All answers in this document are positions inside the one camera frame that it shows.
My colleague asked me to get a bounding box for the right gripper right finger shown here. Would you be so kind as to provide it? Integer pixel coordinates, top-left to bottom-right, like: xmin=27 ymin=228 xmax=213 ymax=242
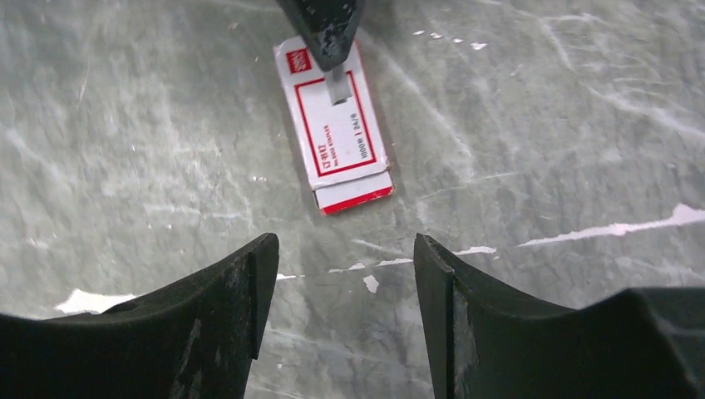
xmin=413 ymin=234 xmax=704 ymax=398

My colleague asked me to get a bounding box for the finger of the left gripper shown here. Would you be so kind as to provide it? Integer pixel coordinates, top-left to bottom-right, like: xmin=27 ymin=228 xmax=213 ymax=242
xmin=277 ymin=0 xmax=365 ymax=72

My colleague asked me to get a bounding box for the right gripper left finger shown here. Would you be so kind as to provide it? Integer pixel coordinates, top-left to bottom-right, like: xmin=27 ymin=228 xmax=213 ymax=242
xmin=1 ymin=233 xmax=279 ymax=398

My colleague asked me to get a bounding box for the red white staple box sleeve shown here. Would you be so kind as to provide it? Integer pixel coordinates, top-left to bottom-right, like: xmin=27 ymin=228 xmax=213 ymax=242
xmin=274 ymin=37 xmax=390 ymax=191

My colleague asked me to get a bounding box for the staple box tray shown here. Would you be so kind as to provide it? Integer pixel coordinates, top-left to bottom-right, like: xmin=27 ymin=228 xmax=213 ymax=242
xmin=314 ymin=171 xmax=394 ymax=215

